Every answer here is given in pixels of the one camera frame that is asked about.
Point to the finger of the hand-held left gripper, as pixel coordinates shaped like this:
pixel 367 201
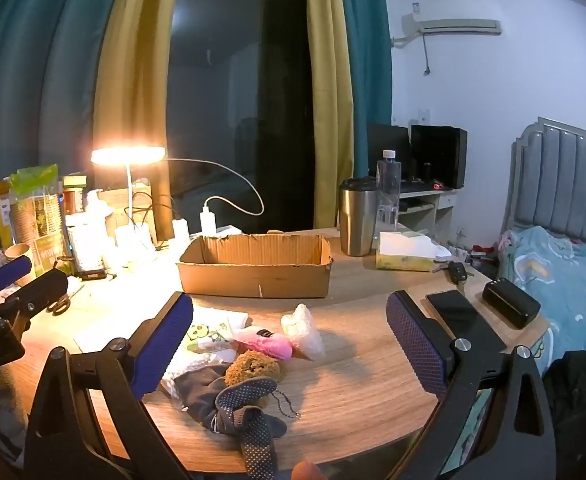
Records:
pixel 43 290
pixel 9 270

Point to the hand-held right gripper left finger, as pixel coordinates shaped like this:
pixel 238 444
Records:
pixel 165 345

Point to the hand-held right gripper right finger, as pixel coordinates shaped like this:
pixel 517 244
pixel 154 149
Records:
pixel 415 340

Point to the white cloth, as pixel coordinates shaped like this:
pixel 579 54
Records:
pixel 233 320

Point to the grey dotted glove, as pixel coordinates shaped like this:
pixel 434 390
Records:
pixel 253 410

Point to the white plastic bag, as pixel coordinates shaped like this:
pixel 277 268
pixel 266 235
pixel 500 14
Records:
pixel 303 332

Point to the brown paper cup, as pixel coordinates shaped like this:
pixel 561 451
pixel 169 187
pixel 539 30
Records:
pixel 18 255

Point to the scissors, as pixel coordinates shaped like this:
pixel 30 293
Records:
pixel 60 305

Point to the black smartphone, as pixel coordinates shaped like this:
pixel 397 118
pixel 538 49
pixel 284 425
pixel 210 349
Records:
pixel 453 307

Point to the white plastic bottle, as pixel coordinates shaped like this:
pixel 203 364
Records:
pixel 85 245

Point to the black car key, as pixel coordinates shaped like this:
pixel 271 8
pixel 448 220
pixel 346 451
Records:
pixel 458 272

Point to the yellow tissue pack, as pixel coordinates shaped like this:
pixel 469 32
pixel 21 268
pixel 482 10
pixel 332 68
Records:
pixel 408 250

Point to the red label jar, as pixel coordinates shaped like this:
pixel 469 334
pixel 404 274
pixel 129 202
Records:
pixel 74 201

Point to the black power bank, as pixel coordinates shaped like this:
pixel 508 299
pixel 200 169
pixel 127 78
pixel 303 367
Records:
pixel 510 302

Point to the yellow sponge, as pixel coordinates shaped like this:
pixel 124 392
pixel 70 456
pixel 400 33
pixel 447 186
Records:
pixel 75 181

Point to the small white charger plug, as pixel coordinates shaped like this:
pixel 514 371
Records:
pixel 181 229

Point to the small brown cardboard box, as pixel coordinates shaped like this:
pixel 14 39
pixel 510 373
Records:
pixel 140 205

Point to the white power strip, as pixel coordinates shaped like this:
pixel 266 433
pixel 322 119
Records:
pixel 228 230

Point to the white computer desk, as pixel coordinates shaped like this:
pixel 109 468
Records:
pixel 440 210

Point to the white charger adapter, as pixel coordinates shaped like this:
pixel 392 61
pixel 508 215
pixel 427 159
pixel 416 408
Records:
pixel 207 219

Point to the steel tumbler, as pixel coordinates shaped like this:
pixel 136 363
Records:
pixel 358 220

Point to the clear water bottle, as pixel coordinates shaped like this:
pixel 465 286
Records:
pixel 389 185

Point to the white desk lamp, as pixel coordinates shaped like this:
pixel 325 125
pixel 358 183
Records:
pixel 128 156

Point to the blue printed blanket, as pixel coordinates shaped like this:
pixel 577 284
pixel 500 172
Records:
pixel 558 270

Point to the dark cloth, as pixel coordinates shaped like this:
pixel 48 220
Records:
pixel 580 410

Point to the computer monitor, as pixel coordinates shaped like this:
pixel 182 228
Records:
pixel 440 155

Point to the black monitor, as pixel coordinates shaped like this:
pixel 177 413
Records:
pixel 388 152

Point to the teal curtain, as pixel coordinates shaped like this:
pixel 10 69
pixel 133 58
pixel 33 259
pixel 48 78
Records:
pixel 370 60
pixel 38 70

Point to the grey padded headboard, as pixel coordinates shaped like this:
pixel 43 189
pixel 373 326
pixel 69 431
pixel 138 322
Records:
pixel 563 180

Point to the yellow curtain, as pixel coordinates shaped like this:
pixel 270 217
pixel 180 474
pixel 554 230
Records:
pixel 133 70
pixel 328 100

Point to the dark glass sliding door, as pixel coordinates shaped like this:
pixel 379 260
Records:
pixel 238 100

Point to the white air conditioner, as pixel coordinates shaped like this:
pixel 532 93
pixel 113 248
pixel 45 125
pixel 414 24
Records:
pixel 453 20

